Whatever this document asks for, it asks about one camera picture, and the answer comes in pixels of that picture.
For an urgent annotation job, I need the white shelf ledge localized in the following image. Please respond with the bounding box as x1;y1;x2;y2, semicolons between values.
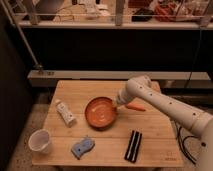
15;15;213;30

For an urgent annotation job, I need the red object on shelf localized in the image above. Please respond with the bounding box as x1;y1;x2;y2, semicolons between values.
154;2;176;22

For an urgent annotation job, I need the black object on shelf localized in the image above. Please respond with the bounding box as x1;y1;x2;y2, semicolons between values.
131;8;154;22

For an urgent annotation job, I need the blue sponge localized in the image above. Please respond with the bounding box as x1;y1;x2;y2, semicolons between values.
71;136;95;159

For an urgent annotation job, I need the black and white striped block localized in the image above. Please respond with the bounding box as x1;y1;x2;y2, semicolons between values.
124;130;142;163

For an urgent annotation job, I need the white plastic cup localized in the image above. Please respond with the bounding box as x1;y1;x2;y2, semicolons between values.
28;129;52;154

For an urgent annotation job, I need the metal tripod pole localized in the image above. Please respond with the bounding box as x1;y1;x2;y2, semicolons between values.
2;0;44;74

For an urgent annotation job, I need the black cable on floor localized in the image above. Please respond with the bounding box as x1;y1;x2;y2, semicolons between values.
173;121;201;166

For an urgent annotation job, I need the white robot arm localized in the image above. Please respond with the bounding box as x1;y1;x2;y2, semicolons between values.
114;75;213;171

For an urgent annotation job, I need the orange carrot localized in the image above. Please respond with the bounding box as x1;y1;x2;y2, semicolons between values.
125;103;146;111

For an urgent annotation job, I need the orange ceramic bowl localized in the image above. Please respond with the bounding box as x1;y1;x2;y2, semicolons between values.
85;97;117;129

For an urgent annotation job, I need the white tube with cap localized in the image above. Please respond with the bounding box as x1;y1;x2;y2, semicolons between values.
55;100;76;127

